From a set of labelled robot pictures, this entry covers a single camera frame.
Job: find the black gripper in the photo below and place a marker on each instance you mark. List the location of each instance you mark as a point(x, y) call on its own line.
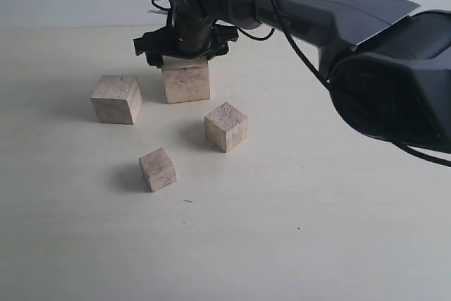
point(194, 29)

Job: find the second largest wooden cube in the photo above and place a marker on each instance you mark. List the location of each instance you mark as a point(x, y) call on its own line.
point(117, 99)

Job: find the third largest wooden cube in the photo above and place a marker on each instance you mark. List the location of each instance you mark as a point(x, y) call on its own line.
point(226, 127)

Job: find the smallest wooden cube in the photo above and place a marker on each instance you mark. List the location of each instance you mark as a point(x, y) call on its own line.
point(157, 169)

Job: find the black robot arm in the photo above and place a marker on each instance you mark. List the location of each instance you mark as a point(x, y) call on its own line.
point(385, 63)

